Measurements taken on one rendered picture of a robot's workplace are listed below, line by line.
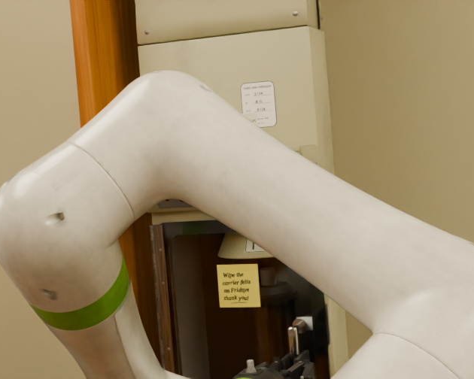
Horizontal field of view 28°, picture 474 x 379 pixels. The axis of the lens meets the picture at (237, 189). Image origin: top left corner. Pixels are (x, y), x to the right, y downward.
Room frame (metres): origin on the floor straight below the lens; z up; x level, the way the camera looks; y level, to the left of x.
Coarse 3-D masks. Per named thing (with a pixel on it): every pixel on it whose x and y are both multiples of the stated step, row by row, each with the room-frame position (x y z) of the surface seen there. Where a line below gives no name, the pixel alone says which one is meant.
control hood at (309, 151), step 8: (312, 144) 1.58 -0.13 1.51; (296, 152) 1.50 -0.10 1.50; (304, 152) 1.52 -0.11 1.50; (312, 152) 1.57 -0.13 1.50; (312, 160) 1.56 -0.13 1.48; (152, 208) 1.67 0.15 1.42; (168, 208) 1.67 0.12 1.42; (176, 208) 1.66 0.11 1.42; (184, 208) 1.66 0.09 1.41; (192, 208) 1.65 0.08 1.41
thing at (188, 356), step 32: (160, 224) 1.69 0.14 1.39; (192, 224) 1.67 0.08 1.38; (192, 256) 1.67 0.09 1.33; (224, 256) 1.65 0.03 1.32; (256, 256) 1.63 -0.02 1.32; (192, 288) 1.68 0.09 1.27; (288, 288) 1.62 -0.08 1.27; (192, 320) 1.68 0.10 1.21; (224, 320) 1.66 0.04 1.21; (256, 320) 1.64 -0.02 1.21; (288, 320) 1.62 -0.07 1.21; (320, 320) 1.60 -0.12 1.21; (192, 352) 1.68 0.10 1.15; (224, 352) 1.66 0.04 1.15; (256, 352) 1.64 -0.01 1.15; (288, 352) 1.62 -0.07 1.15; (320, 352) 1.60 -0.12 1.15
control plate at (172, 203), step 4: (164, 200) 1.65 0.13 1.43; (172, 200) 1.64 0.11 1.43; (176, 200) 1.64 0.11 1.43; (160, 204) 1.66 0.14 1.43; (164, 204) 1.66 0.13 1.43; (168, 204) 1.65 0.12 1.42; (172, 204) 1.65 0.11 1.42; (176, 204) 1.65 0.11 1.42; (180, 204) 1.65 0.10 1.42; (184, 204) 1.65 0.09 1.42; (188, 204) 1.64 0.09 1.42; (160, 208) 1.67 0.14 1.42
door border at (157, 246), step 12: (156, 228) 1.69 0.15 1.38; (156, 240) 1.70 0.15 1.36; (156, 252) 1.70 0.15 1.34; (156, 264) 1.70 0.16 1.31; (156, 276) 1.70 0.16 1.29; (156, 300) 1.69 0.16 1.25; (168, 300) 1.69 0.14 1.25; (168, 312) 1.69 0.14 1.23; (168, 324) 1.69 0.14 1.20; (168, 336) 1.69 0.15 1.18; (168, 348) 1.69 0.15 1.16; (168, 360) 1.69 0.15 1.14
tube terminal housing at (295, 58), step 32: (256, 32) 1.64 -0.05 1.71; (288, 32) 1.62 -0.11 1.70; (320, 32) 1.68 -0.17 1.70; (160, 64) 1.70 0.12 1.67; (192, 64) 1.68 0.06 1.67; (224, 64) 1.66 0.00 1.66; (256, 64) 1.64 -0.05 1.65; (288, 64) 1.62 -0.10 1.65; (320, 64) 1.66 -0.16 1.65; (224, 96) 1.66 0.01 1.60; (288, 96) 1.62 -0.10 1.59; (320, 96) 1.64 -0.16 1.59; (288, 128) 1.62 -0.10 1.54; (320, 128) 1.63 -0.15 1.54; (320, 160) 1.61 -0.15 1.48
